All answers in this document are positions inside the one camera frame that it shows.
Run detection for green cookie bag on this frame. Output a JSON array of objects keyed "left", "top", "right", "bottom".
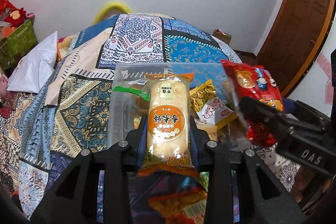
[{"left": 113, "top": 86, "right": 150, "bottom": 114}]

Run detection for right hand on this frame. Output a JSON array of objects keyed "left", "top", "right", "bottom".
[{"left": 290, "top": 166, "right": 335, "bottom": 211}]

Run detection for yellow hoop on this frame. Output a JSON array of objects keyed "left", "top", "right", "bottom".
[{"left": 91, "top": 1, "right": 132, "bottom": 26}]

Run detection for clear plastic storage box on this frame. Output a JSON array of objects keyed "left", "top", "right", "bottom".
[{"left": 106, "top": 61, "right": 253, "bottom": 156}]

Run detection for green storage box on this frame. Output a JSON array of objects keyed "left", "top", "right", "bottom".
[{"left": 1, "top": 19, "right": 38, "bottom": 70}]

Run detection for pink plush toy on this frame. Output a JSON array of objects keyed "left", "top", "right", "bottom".
[{"left": 0, "top": 72, "right": 8, "bottom": 100}]

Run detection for white pillow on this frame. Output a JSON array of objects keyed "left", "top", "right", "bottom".
[{"left": 7, "top": 31, "right": 58, "bottom": 94}]

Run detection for red cartoon noodle snack bag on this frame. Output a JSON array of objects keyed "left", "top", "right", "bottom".
[{"left": 221, "top": 60, "right": 284, "bottom": 148}]

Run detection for red rice cracker bag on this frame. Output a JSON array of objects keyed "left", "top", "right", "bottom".
[{"left": 147, "top": 186, "right": 207, "bottom": 224}]

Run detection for brown wooden door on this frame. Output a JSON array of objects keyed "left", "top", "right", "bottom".
[{"left": 236, "top": 0, "right": 336, "bottom": 98}]

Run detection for yellow white snack pack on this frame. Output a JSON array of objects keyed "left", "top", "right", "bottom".
[{"left": 190, "top": 79, "right": 238, "bottom": 130}]

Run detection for brown cardboard box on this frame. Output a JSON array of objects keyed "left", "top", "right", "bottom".
[{"left": 213, "top": 28, "right": 232, "bottom": 46}]

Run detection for orange rice cracker pack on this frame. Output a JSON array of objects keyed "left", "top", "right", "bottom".
[{"left": 138, "top": 73, "right": 199, "bottom": 177}]

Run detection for patchwork blue bed quilt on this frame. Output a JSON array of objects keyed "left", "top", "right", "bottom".
[{"left": 0, "top": 12, "right": 301, "bottom": 224}]

